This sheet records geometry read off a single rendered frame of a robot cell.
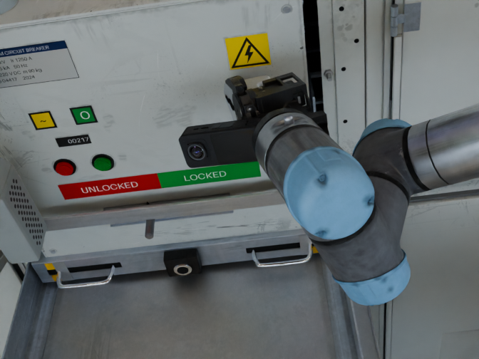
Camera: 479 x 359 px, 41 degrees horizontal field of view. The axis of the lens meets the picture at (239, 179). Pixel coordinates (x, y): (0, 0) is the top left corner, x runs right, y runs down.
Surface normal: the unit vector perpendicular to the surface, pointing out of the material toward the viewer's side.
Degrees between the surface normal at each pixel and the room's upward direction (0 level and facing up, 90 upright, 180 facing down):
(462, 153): 68
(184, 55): 93
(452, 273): 90
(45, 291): 0
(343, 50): 90
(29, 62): 93
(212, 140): 78
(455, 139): 52
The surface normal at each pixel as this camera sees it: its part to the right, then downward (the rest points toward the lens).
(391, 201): 0.45, -0.51
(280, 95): 0.24, 0.42
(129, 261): 0.04, 0.72
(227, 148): -0.25, 0.53
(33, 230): 0.99, -0.12
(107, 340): -0.14, -0.72
